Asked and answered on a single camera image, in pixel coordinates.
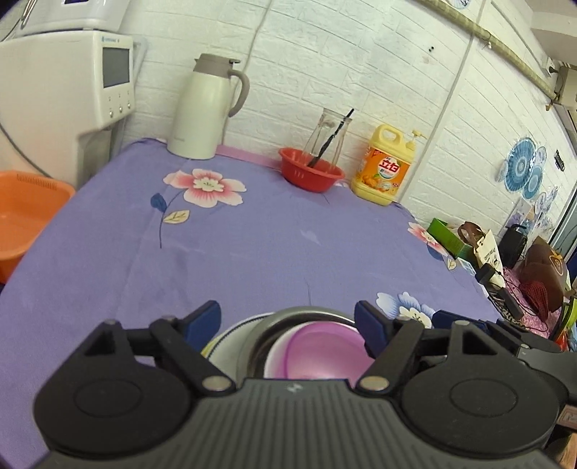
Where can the purple plastic bowl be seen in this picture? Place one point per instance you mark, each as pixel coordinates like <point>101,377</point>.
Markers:
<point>324,351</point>

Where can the black power adapter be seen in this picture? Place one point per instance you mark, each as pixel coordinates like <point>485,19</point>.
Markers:
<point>487,273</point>

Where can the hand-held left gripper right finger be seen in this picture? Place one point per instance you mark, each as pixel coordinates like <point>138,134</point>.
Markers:
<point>367,324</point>

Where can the white plate with dotted rim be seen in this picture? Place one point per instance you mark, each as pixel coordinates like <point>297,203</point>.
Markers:
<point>225,349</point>

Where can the white air conditioner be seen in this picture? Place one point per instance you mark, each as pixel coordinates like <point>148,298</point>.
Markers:
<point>556,40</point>

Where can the green box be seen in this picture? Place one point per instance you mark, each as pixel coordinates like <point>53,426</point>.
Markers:
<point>446,236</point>

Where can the small blue paper fan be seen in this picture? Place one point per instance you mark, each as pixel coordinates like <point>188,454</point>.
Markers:
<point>533,182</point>

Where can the red plastic bowl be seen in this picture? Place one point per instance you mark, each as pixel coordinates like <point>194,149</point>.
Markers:
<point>306,180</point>

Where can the large blue paper fan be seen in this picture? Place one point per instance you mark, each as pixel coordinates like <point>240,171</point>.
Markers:
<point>518,167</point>

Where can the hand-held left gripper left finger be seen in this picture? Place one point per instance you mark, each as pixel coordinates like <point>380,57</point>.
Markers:
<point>205,322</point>

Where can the black wall switch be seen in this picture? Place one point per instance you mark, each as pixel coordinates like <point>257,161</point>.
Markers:
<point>560,161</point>

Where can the beige wall pipe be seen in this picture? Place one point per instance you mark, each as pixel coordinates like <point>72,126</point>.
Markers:
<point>496,41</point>

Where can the yellow detergent bottle with pump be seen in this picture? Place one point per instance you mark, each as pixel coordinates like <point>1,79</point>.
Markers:
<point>383,171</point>

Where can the brown leather bag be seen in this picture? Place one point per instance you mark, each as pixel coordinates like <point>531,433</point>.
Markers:
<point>471,232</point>

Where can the white water dispenser with screen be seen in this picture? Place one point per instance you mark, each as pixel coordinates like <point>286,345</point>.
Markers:
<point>45,90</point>

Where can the stainless steel bowl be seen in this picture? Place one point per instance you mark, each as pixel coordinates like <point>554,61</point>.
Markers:
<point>259,336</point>

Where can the white thermos jug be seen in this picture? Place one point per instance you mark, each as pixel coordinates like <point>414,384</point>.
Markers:
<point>198,112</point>

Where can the orange plastic basin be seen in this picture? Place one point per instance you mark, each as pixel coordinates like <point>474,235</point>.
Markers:
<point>27,216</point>

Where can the purple floral tablecloth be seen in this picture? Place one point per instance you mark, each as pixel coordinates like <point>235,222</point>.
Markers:
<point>270,243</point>

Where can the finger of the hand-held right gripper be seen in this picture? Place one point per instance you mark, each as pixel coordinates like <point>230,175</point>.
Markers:
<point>444,318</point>

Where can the clear glass jar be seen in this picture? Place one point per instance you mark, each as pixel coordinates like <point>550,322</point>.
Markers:
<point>327,121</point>

